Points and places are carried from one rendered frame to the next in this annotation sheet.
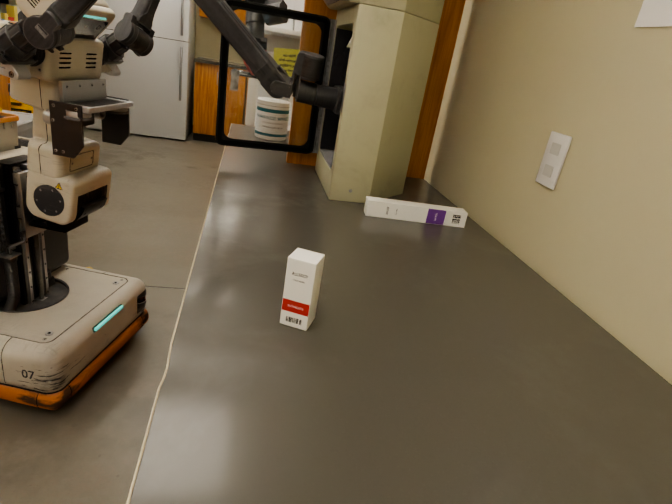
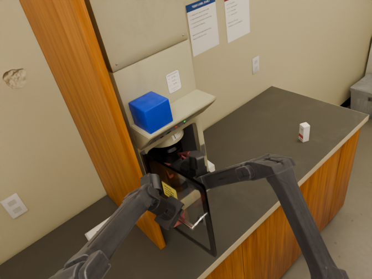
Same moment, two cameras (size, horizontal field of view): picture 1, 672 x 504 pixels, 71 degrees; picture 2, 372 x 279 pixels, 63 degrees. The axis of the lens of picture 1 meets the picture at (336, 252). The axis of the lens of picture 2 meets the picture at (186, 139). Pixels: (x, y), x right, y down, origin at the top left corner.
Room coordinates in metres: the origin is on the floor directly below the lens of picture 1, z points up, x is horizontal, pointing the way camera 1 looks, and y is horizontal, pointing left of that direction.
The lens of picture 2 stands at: (1.68, 1.03, 2.07)
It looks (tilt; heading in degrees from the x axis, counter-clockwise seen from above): 36 degrees down; 249
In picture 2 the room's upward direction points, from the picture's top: 11 degrees counter-clockwise
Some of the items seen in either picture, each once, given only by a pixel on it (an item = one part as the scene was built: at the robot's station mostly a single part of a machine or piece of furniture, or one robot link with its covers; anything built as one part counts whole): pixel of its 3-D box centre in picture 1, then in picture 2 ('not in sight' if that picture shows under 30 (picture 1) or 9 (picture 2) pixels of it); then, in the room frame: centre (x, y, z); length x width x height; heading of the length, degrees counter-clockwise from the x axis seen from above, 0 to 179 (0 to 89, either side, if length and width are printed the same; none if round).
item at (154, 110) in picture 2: not in sight; (150, 112); (1.44, 0.16, 1.56); 0.10 x 0.10 x 0.09; 13
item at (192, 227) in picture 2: not in sight; (188, 219); (1.46, 0.35, 1.20); 0.10 x 0.05 x 0.03; 108
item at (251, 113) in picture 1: (271, 82); (180, 206); (1.46, 0.27, 1.19); 0.30 x 0.01 x 0.40; 108
